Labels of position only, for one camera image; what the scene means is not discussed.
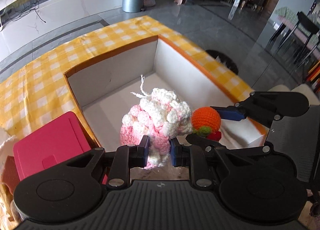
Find white marble television console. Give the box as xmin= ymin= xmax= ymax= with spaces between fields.
xmin=0 ymin=0 xmax=125 ymax=58

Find red square box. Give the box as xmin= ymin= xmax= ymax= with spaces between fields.
xmin=12 ymin=111 xmax=108 ymax=188

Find yellow checked tablecloth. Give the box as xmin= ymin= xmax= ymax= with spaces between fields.
xmin=0 ymin=15 xmax=253 ymax=223

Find orange crochet strawberry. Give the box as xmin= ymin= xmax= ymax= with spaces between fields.
xmin=190 ymin=107 xmax=222 ymax=141

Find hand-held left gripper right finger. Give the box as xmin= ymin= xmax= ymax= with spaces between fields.
xmin=170 ymin=137 xmax=258 ymax=188

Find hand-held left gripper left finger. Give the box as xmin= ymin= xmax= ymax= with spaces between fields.
xmin=64 ymin=135 xmax=150 ymax=189

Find black round stool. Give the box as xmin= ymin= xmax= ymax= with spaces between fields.
xmin=205 ymin=50 xmax=239 ymax=75

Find black cables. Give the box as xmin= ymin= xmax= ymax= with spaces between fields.
xmin=7 ymin=0 xmax=47 ymax=23

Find black dining chair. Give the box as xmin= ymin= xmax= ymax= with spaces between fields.
xmin=265 ymin=11 xmax=320 ymax=70

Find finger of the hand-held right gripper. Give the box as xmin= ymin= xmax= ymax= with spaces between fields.
xmin=186 ymin=134 xmax=274 ymax=154
xmin=210 ymin=92 xmax=283 ymax=129

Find white leaning sign board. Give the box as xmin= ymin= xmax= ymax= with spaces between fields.
xmin=229 ymin=0 xmax=243 ymax=20

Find orange cardboard box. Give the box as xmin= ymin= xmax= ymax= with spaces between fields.
xmin=64 ymin=34 xmax=272 ymax=182

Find pink white crochet pouch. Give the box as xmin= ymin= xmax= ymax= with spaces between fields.
xmin=119 ymin=74 xmax=194 ymax=170

